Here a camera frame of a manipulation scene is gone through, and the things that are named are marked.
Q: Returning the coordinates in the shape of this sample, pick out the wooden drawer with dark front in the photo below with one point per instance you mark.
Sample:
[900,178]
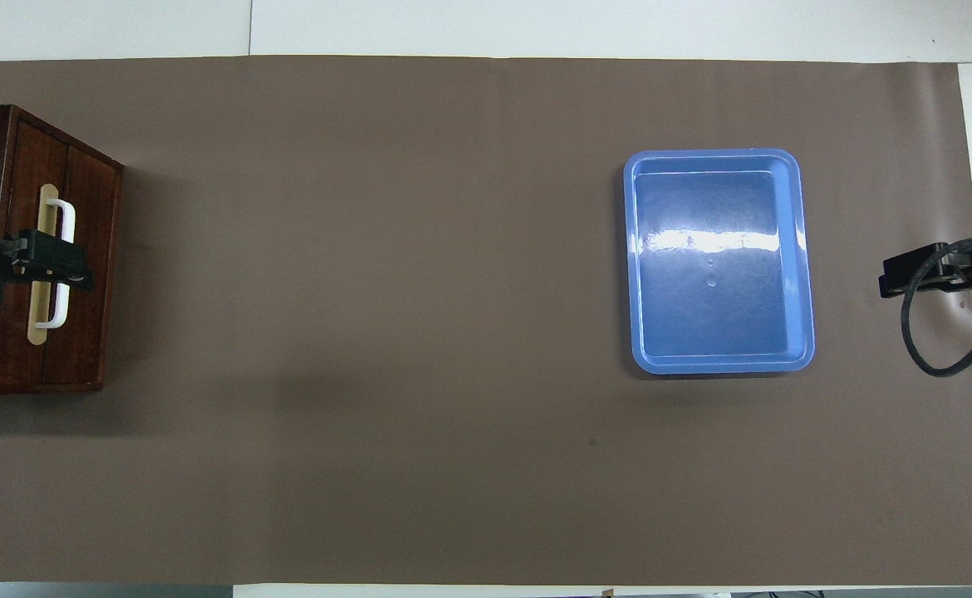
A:
[87,249]

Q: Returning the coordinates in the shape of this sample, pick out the blue plastic tray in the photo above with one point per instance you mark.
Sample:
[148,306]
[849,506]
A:
[719,274]

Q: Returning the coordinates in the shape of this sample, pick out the brown paper table mat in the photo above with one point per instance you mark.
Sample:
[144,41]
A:
[453,332]

